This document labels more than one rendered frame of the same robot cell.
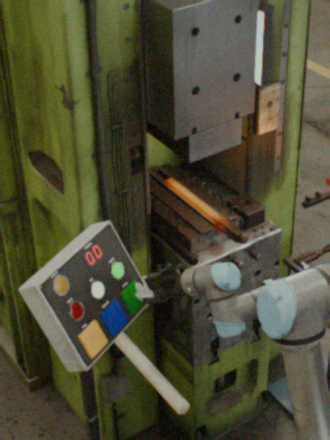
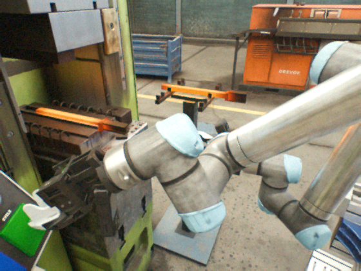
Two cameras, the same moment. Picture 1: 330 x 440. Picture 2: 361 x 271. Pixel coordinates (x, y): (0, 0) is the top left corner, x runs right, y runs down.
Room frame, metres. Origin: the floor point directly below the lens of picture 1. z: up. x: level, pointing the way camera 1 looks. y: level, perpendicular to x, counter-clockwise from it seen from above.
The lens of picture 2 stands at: (1.34, 0.04, 1.41)
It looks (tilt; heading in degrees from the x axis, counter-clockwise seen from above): 29 degrees down; 325
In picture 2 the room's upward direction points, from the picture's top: straight up
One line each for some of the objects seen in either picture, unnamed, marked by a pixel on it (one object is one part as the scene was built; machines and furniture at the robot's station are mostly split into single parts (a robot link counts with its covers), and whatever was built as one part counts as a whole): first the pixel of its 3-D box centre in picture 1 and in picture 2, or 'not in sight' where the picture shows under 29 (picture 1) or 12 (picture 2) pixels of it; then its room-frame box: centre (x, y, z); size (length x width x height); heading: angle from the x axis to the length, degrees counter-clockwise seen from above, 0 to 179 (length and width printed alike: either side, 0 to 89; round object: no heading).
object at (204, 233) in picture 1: (179, 205); (55, 126); (2.31, -0.07, 0.96); 0.42 x 0.20 x 0.09; 32
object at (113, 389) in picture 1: (114, 385); not in sight; (2.04, 0.19, 0.36); 0.09 x 0.07 x 0.12; 122
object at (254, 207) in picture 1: (246, 210); (115, 117); (2.28, -0.30, 0.95); 0.12 x 0.08 x 0.06; 32
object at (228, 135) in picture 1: (177, 114); (28, 26); (2.31, -0.07, 1.32); 0.42 x 0.20 x 0.10; 32
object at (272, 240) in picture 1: (191, 258); (77, 172); (2.35, -0.11, 0.69); 0.56 x 0.38 x 0.45; 32
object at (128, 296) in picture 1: (132, 297); (25, 229); (1.78, 0.09, 1.01); 0.07 x 0.05 x 0.07; 147
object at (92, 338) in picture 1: (92, 339); not in sight; (1.61, 0.20, 1.01); 0.07 x 0.05 x 0.07; 147
